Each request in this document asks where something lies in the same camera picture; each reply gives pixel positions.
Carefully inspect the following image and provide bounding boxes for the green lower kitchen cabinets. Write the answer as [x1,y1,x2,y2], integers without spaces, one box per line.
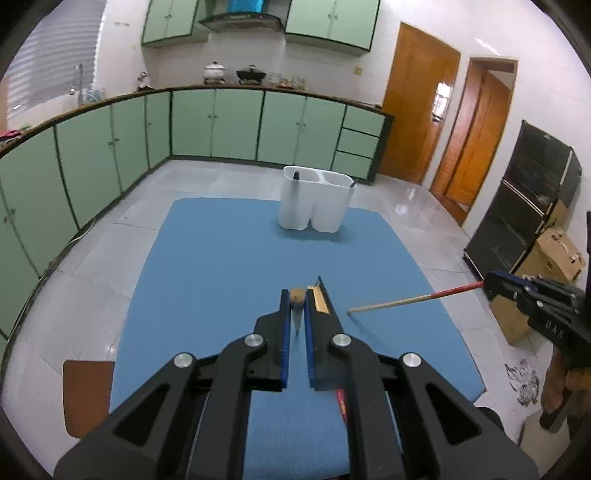
[1,86,394,338]

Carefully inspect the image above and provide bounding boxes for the chrome kitchen faucet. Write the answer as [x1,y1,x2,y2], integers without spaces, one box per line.
[69,63,84,108]

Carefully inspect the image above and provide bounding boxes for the person's right hand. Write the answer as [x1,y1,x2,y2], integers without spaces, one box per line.
[541,346,591,417]

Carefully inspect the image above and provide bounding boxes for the cardboard box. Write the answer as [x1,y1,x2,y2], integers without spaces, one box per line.
[490,227,586,346]

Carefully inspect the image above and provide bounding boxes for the patterned floor cloth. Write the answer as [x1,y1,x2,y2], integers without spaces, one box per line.
[505,359,540,407]

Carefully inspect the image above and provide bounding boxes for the wooden stool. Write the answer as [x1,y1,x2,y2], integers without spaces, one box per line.
[62,360,115,439]

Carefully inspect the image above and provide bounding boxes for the wooden chopsticks on mat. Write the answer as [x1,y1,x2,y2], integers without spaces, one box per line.
[308,284,331,314]

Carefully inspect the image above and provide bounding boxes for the black disinfection cabinet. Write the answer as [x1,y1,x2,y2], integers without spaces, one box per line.
[464,121,583,279]

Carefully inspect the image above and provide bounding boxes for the blue table mat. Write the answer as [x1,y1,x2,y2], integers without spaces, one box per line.
[111,198,485,479]

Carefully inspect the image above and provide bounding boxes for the open wooden door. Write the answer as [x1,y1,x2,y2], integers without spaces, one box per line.
[430,57,518,225]

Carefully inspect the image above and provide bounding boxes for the white twin utensil holder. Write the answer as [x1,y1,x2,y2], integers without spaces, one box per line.
[279,166,356,234]

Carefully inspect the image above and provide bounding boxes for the white cooking pot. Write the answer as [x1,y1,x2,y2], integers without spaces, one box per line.
[204,61,225,85]

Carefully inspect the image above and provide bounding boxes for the black wok with lid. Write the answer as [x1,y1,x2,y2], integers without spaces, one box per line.
[236,65,266,86]

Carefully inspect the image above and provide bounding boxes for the window blind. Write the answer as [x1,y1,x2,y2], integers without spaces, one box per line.
[7,0,106,117]

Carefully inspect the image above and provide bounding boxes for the blue range hood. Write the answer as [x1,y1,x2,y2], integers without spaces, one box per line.
[199,1,283,33]

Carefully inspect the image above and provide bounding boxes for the green upper wall cabinets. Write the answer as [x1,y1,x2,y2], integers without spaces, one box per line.
[141,1,381,54]

